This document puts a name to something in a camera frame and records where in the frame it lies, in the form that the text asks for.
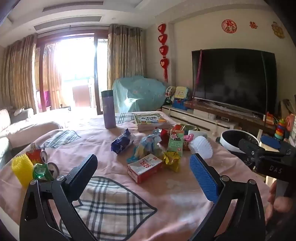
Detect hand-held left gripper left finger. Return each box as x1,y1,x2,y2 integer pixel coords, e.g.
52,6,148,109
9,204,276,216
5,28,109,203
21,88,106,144
20,153,98,241

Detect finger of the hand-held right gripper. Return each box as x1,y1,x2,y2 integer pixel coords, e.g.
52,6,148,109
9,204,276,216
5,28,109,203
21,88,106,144
238,138,265,155
261,135,282,149

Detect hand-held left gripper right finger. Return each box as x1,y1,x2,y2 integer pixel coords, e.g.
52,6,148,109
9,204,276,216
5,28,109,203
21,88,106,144
189,153,266,241

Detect white trash bin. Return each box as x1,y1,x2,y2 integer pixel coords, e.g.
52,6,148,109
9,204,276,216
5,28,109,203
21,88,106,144
220,130,259,154

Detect white paper cupcake liners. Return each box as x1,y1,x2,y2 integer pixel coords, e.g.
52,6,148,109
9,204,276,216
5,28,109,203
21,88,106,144
188,136,213,159

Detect yellow snack wrapper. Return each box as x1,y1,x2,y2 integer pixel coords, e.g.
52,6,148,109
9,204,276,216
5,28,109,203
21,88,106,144
163,151,181,172

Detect green foil snack packet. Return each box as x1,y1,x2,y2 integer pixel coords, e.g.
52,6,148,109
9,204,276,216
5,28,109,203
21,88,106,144
32,162,59,182

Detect white foam block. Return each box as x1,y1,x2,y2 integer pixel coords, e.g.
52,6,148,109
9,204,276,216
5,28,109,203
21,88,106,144
188,130,208,142

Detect green drink carton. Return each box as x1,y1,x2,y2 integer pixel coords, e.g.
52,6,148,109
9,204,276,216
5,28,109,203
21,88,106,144
167,130,185,158

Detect crushed red can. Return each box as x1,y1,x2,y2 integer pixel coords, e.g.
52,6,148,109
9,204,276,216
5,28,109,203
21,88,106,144
26,142,48,165

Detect green snack bag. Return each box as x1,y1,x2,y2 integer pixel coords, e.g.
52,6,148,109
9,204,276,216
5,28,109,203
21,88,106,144
179,124,200,135

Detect dark blue snack packet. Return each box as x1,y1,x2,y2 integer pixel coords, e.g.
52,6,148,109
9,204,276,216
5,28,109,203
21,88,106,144
111,128,134,154

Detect yellow paper cupcake liners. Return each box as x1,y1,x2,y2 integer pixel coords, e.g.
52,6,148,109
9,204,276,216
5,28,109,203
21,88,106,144
11,156,35,189

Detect red snack wrapper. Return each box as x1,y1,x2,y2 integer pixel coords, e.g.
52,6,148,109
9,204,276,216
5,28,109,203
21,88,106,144
159,128,170,142

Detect red and white carton box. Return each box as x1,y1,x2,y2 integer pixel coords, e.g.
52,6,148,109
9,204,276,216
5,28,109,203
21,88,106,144
127,153,163,184

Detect light blue wrapper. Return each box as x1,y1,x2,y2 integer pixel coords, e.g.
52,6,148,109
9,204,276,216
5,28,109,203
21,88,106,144
127,134,163,163

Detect person's right hand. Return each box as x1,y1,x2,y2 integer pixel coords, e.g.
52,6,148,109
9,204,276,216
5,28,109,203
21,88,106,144
265,179,296,223

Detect white television cabinet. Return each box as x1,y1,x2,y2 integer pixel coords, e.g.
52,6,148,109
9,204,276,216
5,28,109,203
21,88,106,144
162,101,275,137

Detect black television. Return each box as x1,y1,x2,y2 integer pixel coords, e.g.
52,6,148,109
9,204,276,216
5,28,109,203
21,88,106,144
191,48,277,115

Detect purple thermos bottle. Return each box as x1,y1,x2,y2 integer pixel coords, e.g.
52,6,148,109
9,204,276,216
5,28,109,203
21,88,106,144
101,90,117,129

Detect beige sofa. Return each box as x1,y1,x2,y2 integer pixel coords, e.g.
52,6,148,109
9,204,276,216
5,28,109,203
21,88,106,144
0,108,60,149

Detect blue toy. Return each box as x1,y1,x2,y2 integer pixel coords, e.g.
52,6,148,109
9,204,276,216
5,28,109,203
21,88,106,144
172,98,189,110

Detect red balcony chair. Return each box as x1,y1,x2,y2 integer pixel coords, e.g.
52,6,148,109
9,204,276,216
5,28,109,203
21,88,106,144
72,85,90,107

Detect yellow and green toy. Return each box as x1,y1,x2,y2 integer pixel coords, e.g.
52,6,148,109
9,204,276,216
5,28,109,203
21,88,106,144
174,86,191,100

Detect white and red toy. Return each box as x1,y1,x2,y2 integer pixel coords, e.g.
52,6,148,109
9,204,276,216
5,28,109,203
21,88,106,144
165,86,176,102

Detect teal cloth covered armchair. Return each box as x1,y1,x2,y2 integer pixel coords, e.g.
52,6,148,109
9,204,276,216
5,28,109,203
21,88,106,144
112,75,167,113

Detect beige patterned curtain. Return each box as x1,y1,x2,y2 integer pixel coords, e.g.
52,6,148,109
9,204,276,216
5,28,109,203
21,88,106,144
43,44,63,109
0,34,37,114
107,24,147,91

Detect round red paper-cut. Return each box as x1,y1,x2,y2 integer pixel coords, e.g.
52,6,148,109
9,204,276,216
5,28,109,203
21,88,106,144
221,19,237,33

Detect red heart hanging decoration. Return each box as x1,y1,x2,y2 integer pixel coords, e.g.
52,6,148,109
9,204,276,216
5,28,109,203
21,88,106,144
158,23,170,82

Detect colourful ring stacker toy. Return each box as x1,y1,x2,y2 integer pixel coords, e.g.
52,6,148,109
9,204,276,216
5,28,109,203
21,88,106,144
275,119,286,140

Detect figure wall sticker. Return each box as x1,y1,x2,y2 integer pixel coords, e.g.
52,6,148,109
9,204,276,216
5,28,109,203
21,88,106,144
271,22,285,39

